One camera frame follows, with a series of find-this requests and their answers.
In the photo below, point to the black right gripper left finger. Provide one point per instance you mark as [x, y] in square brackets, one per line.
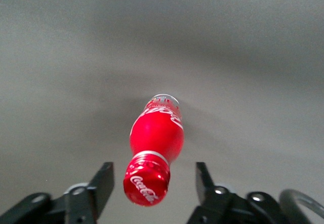
[96, 191]

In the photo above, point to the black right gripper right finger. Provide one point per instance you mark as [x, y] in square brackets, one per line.
[215, 201]

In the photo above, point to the red coke bottle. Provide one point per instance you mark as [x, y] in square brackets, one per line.
[154, 137]

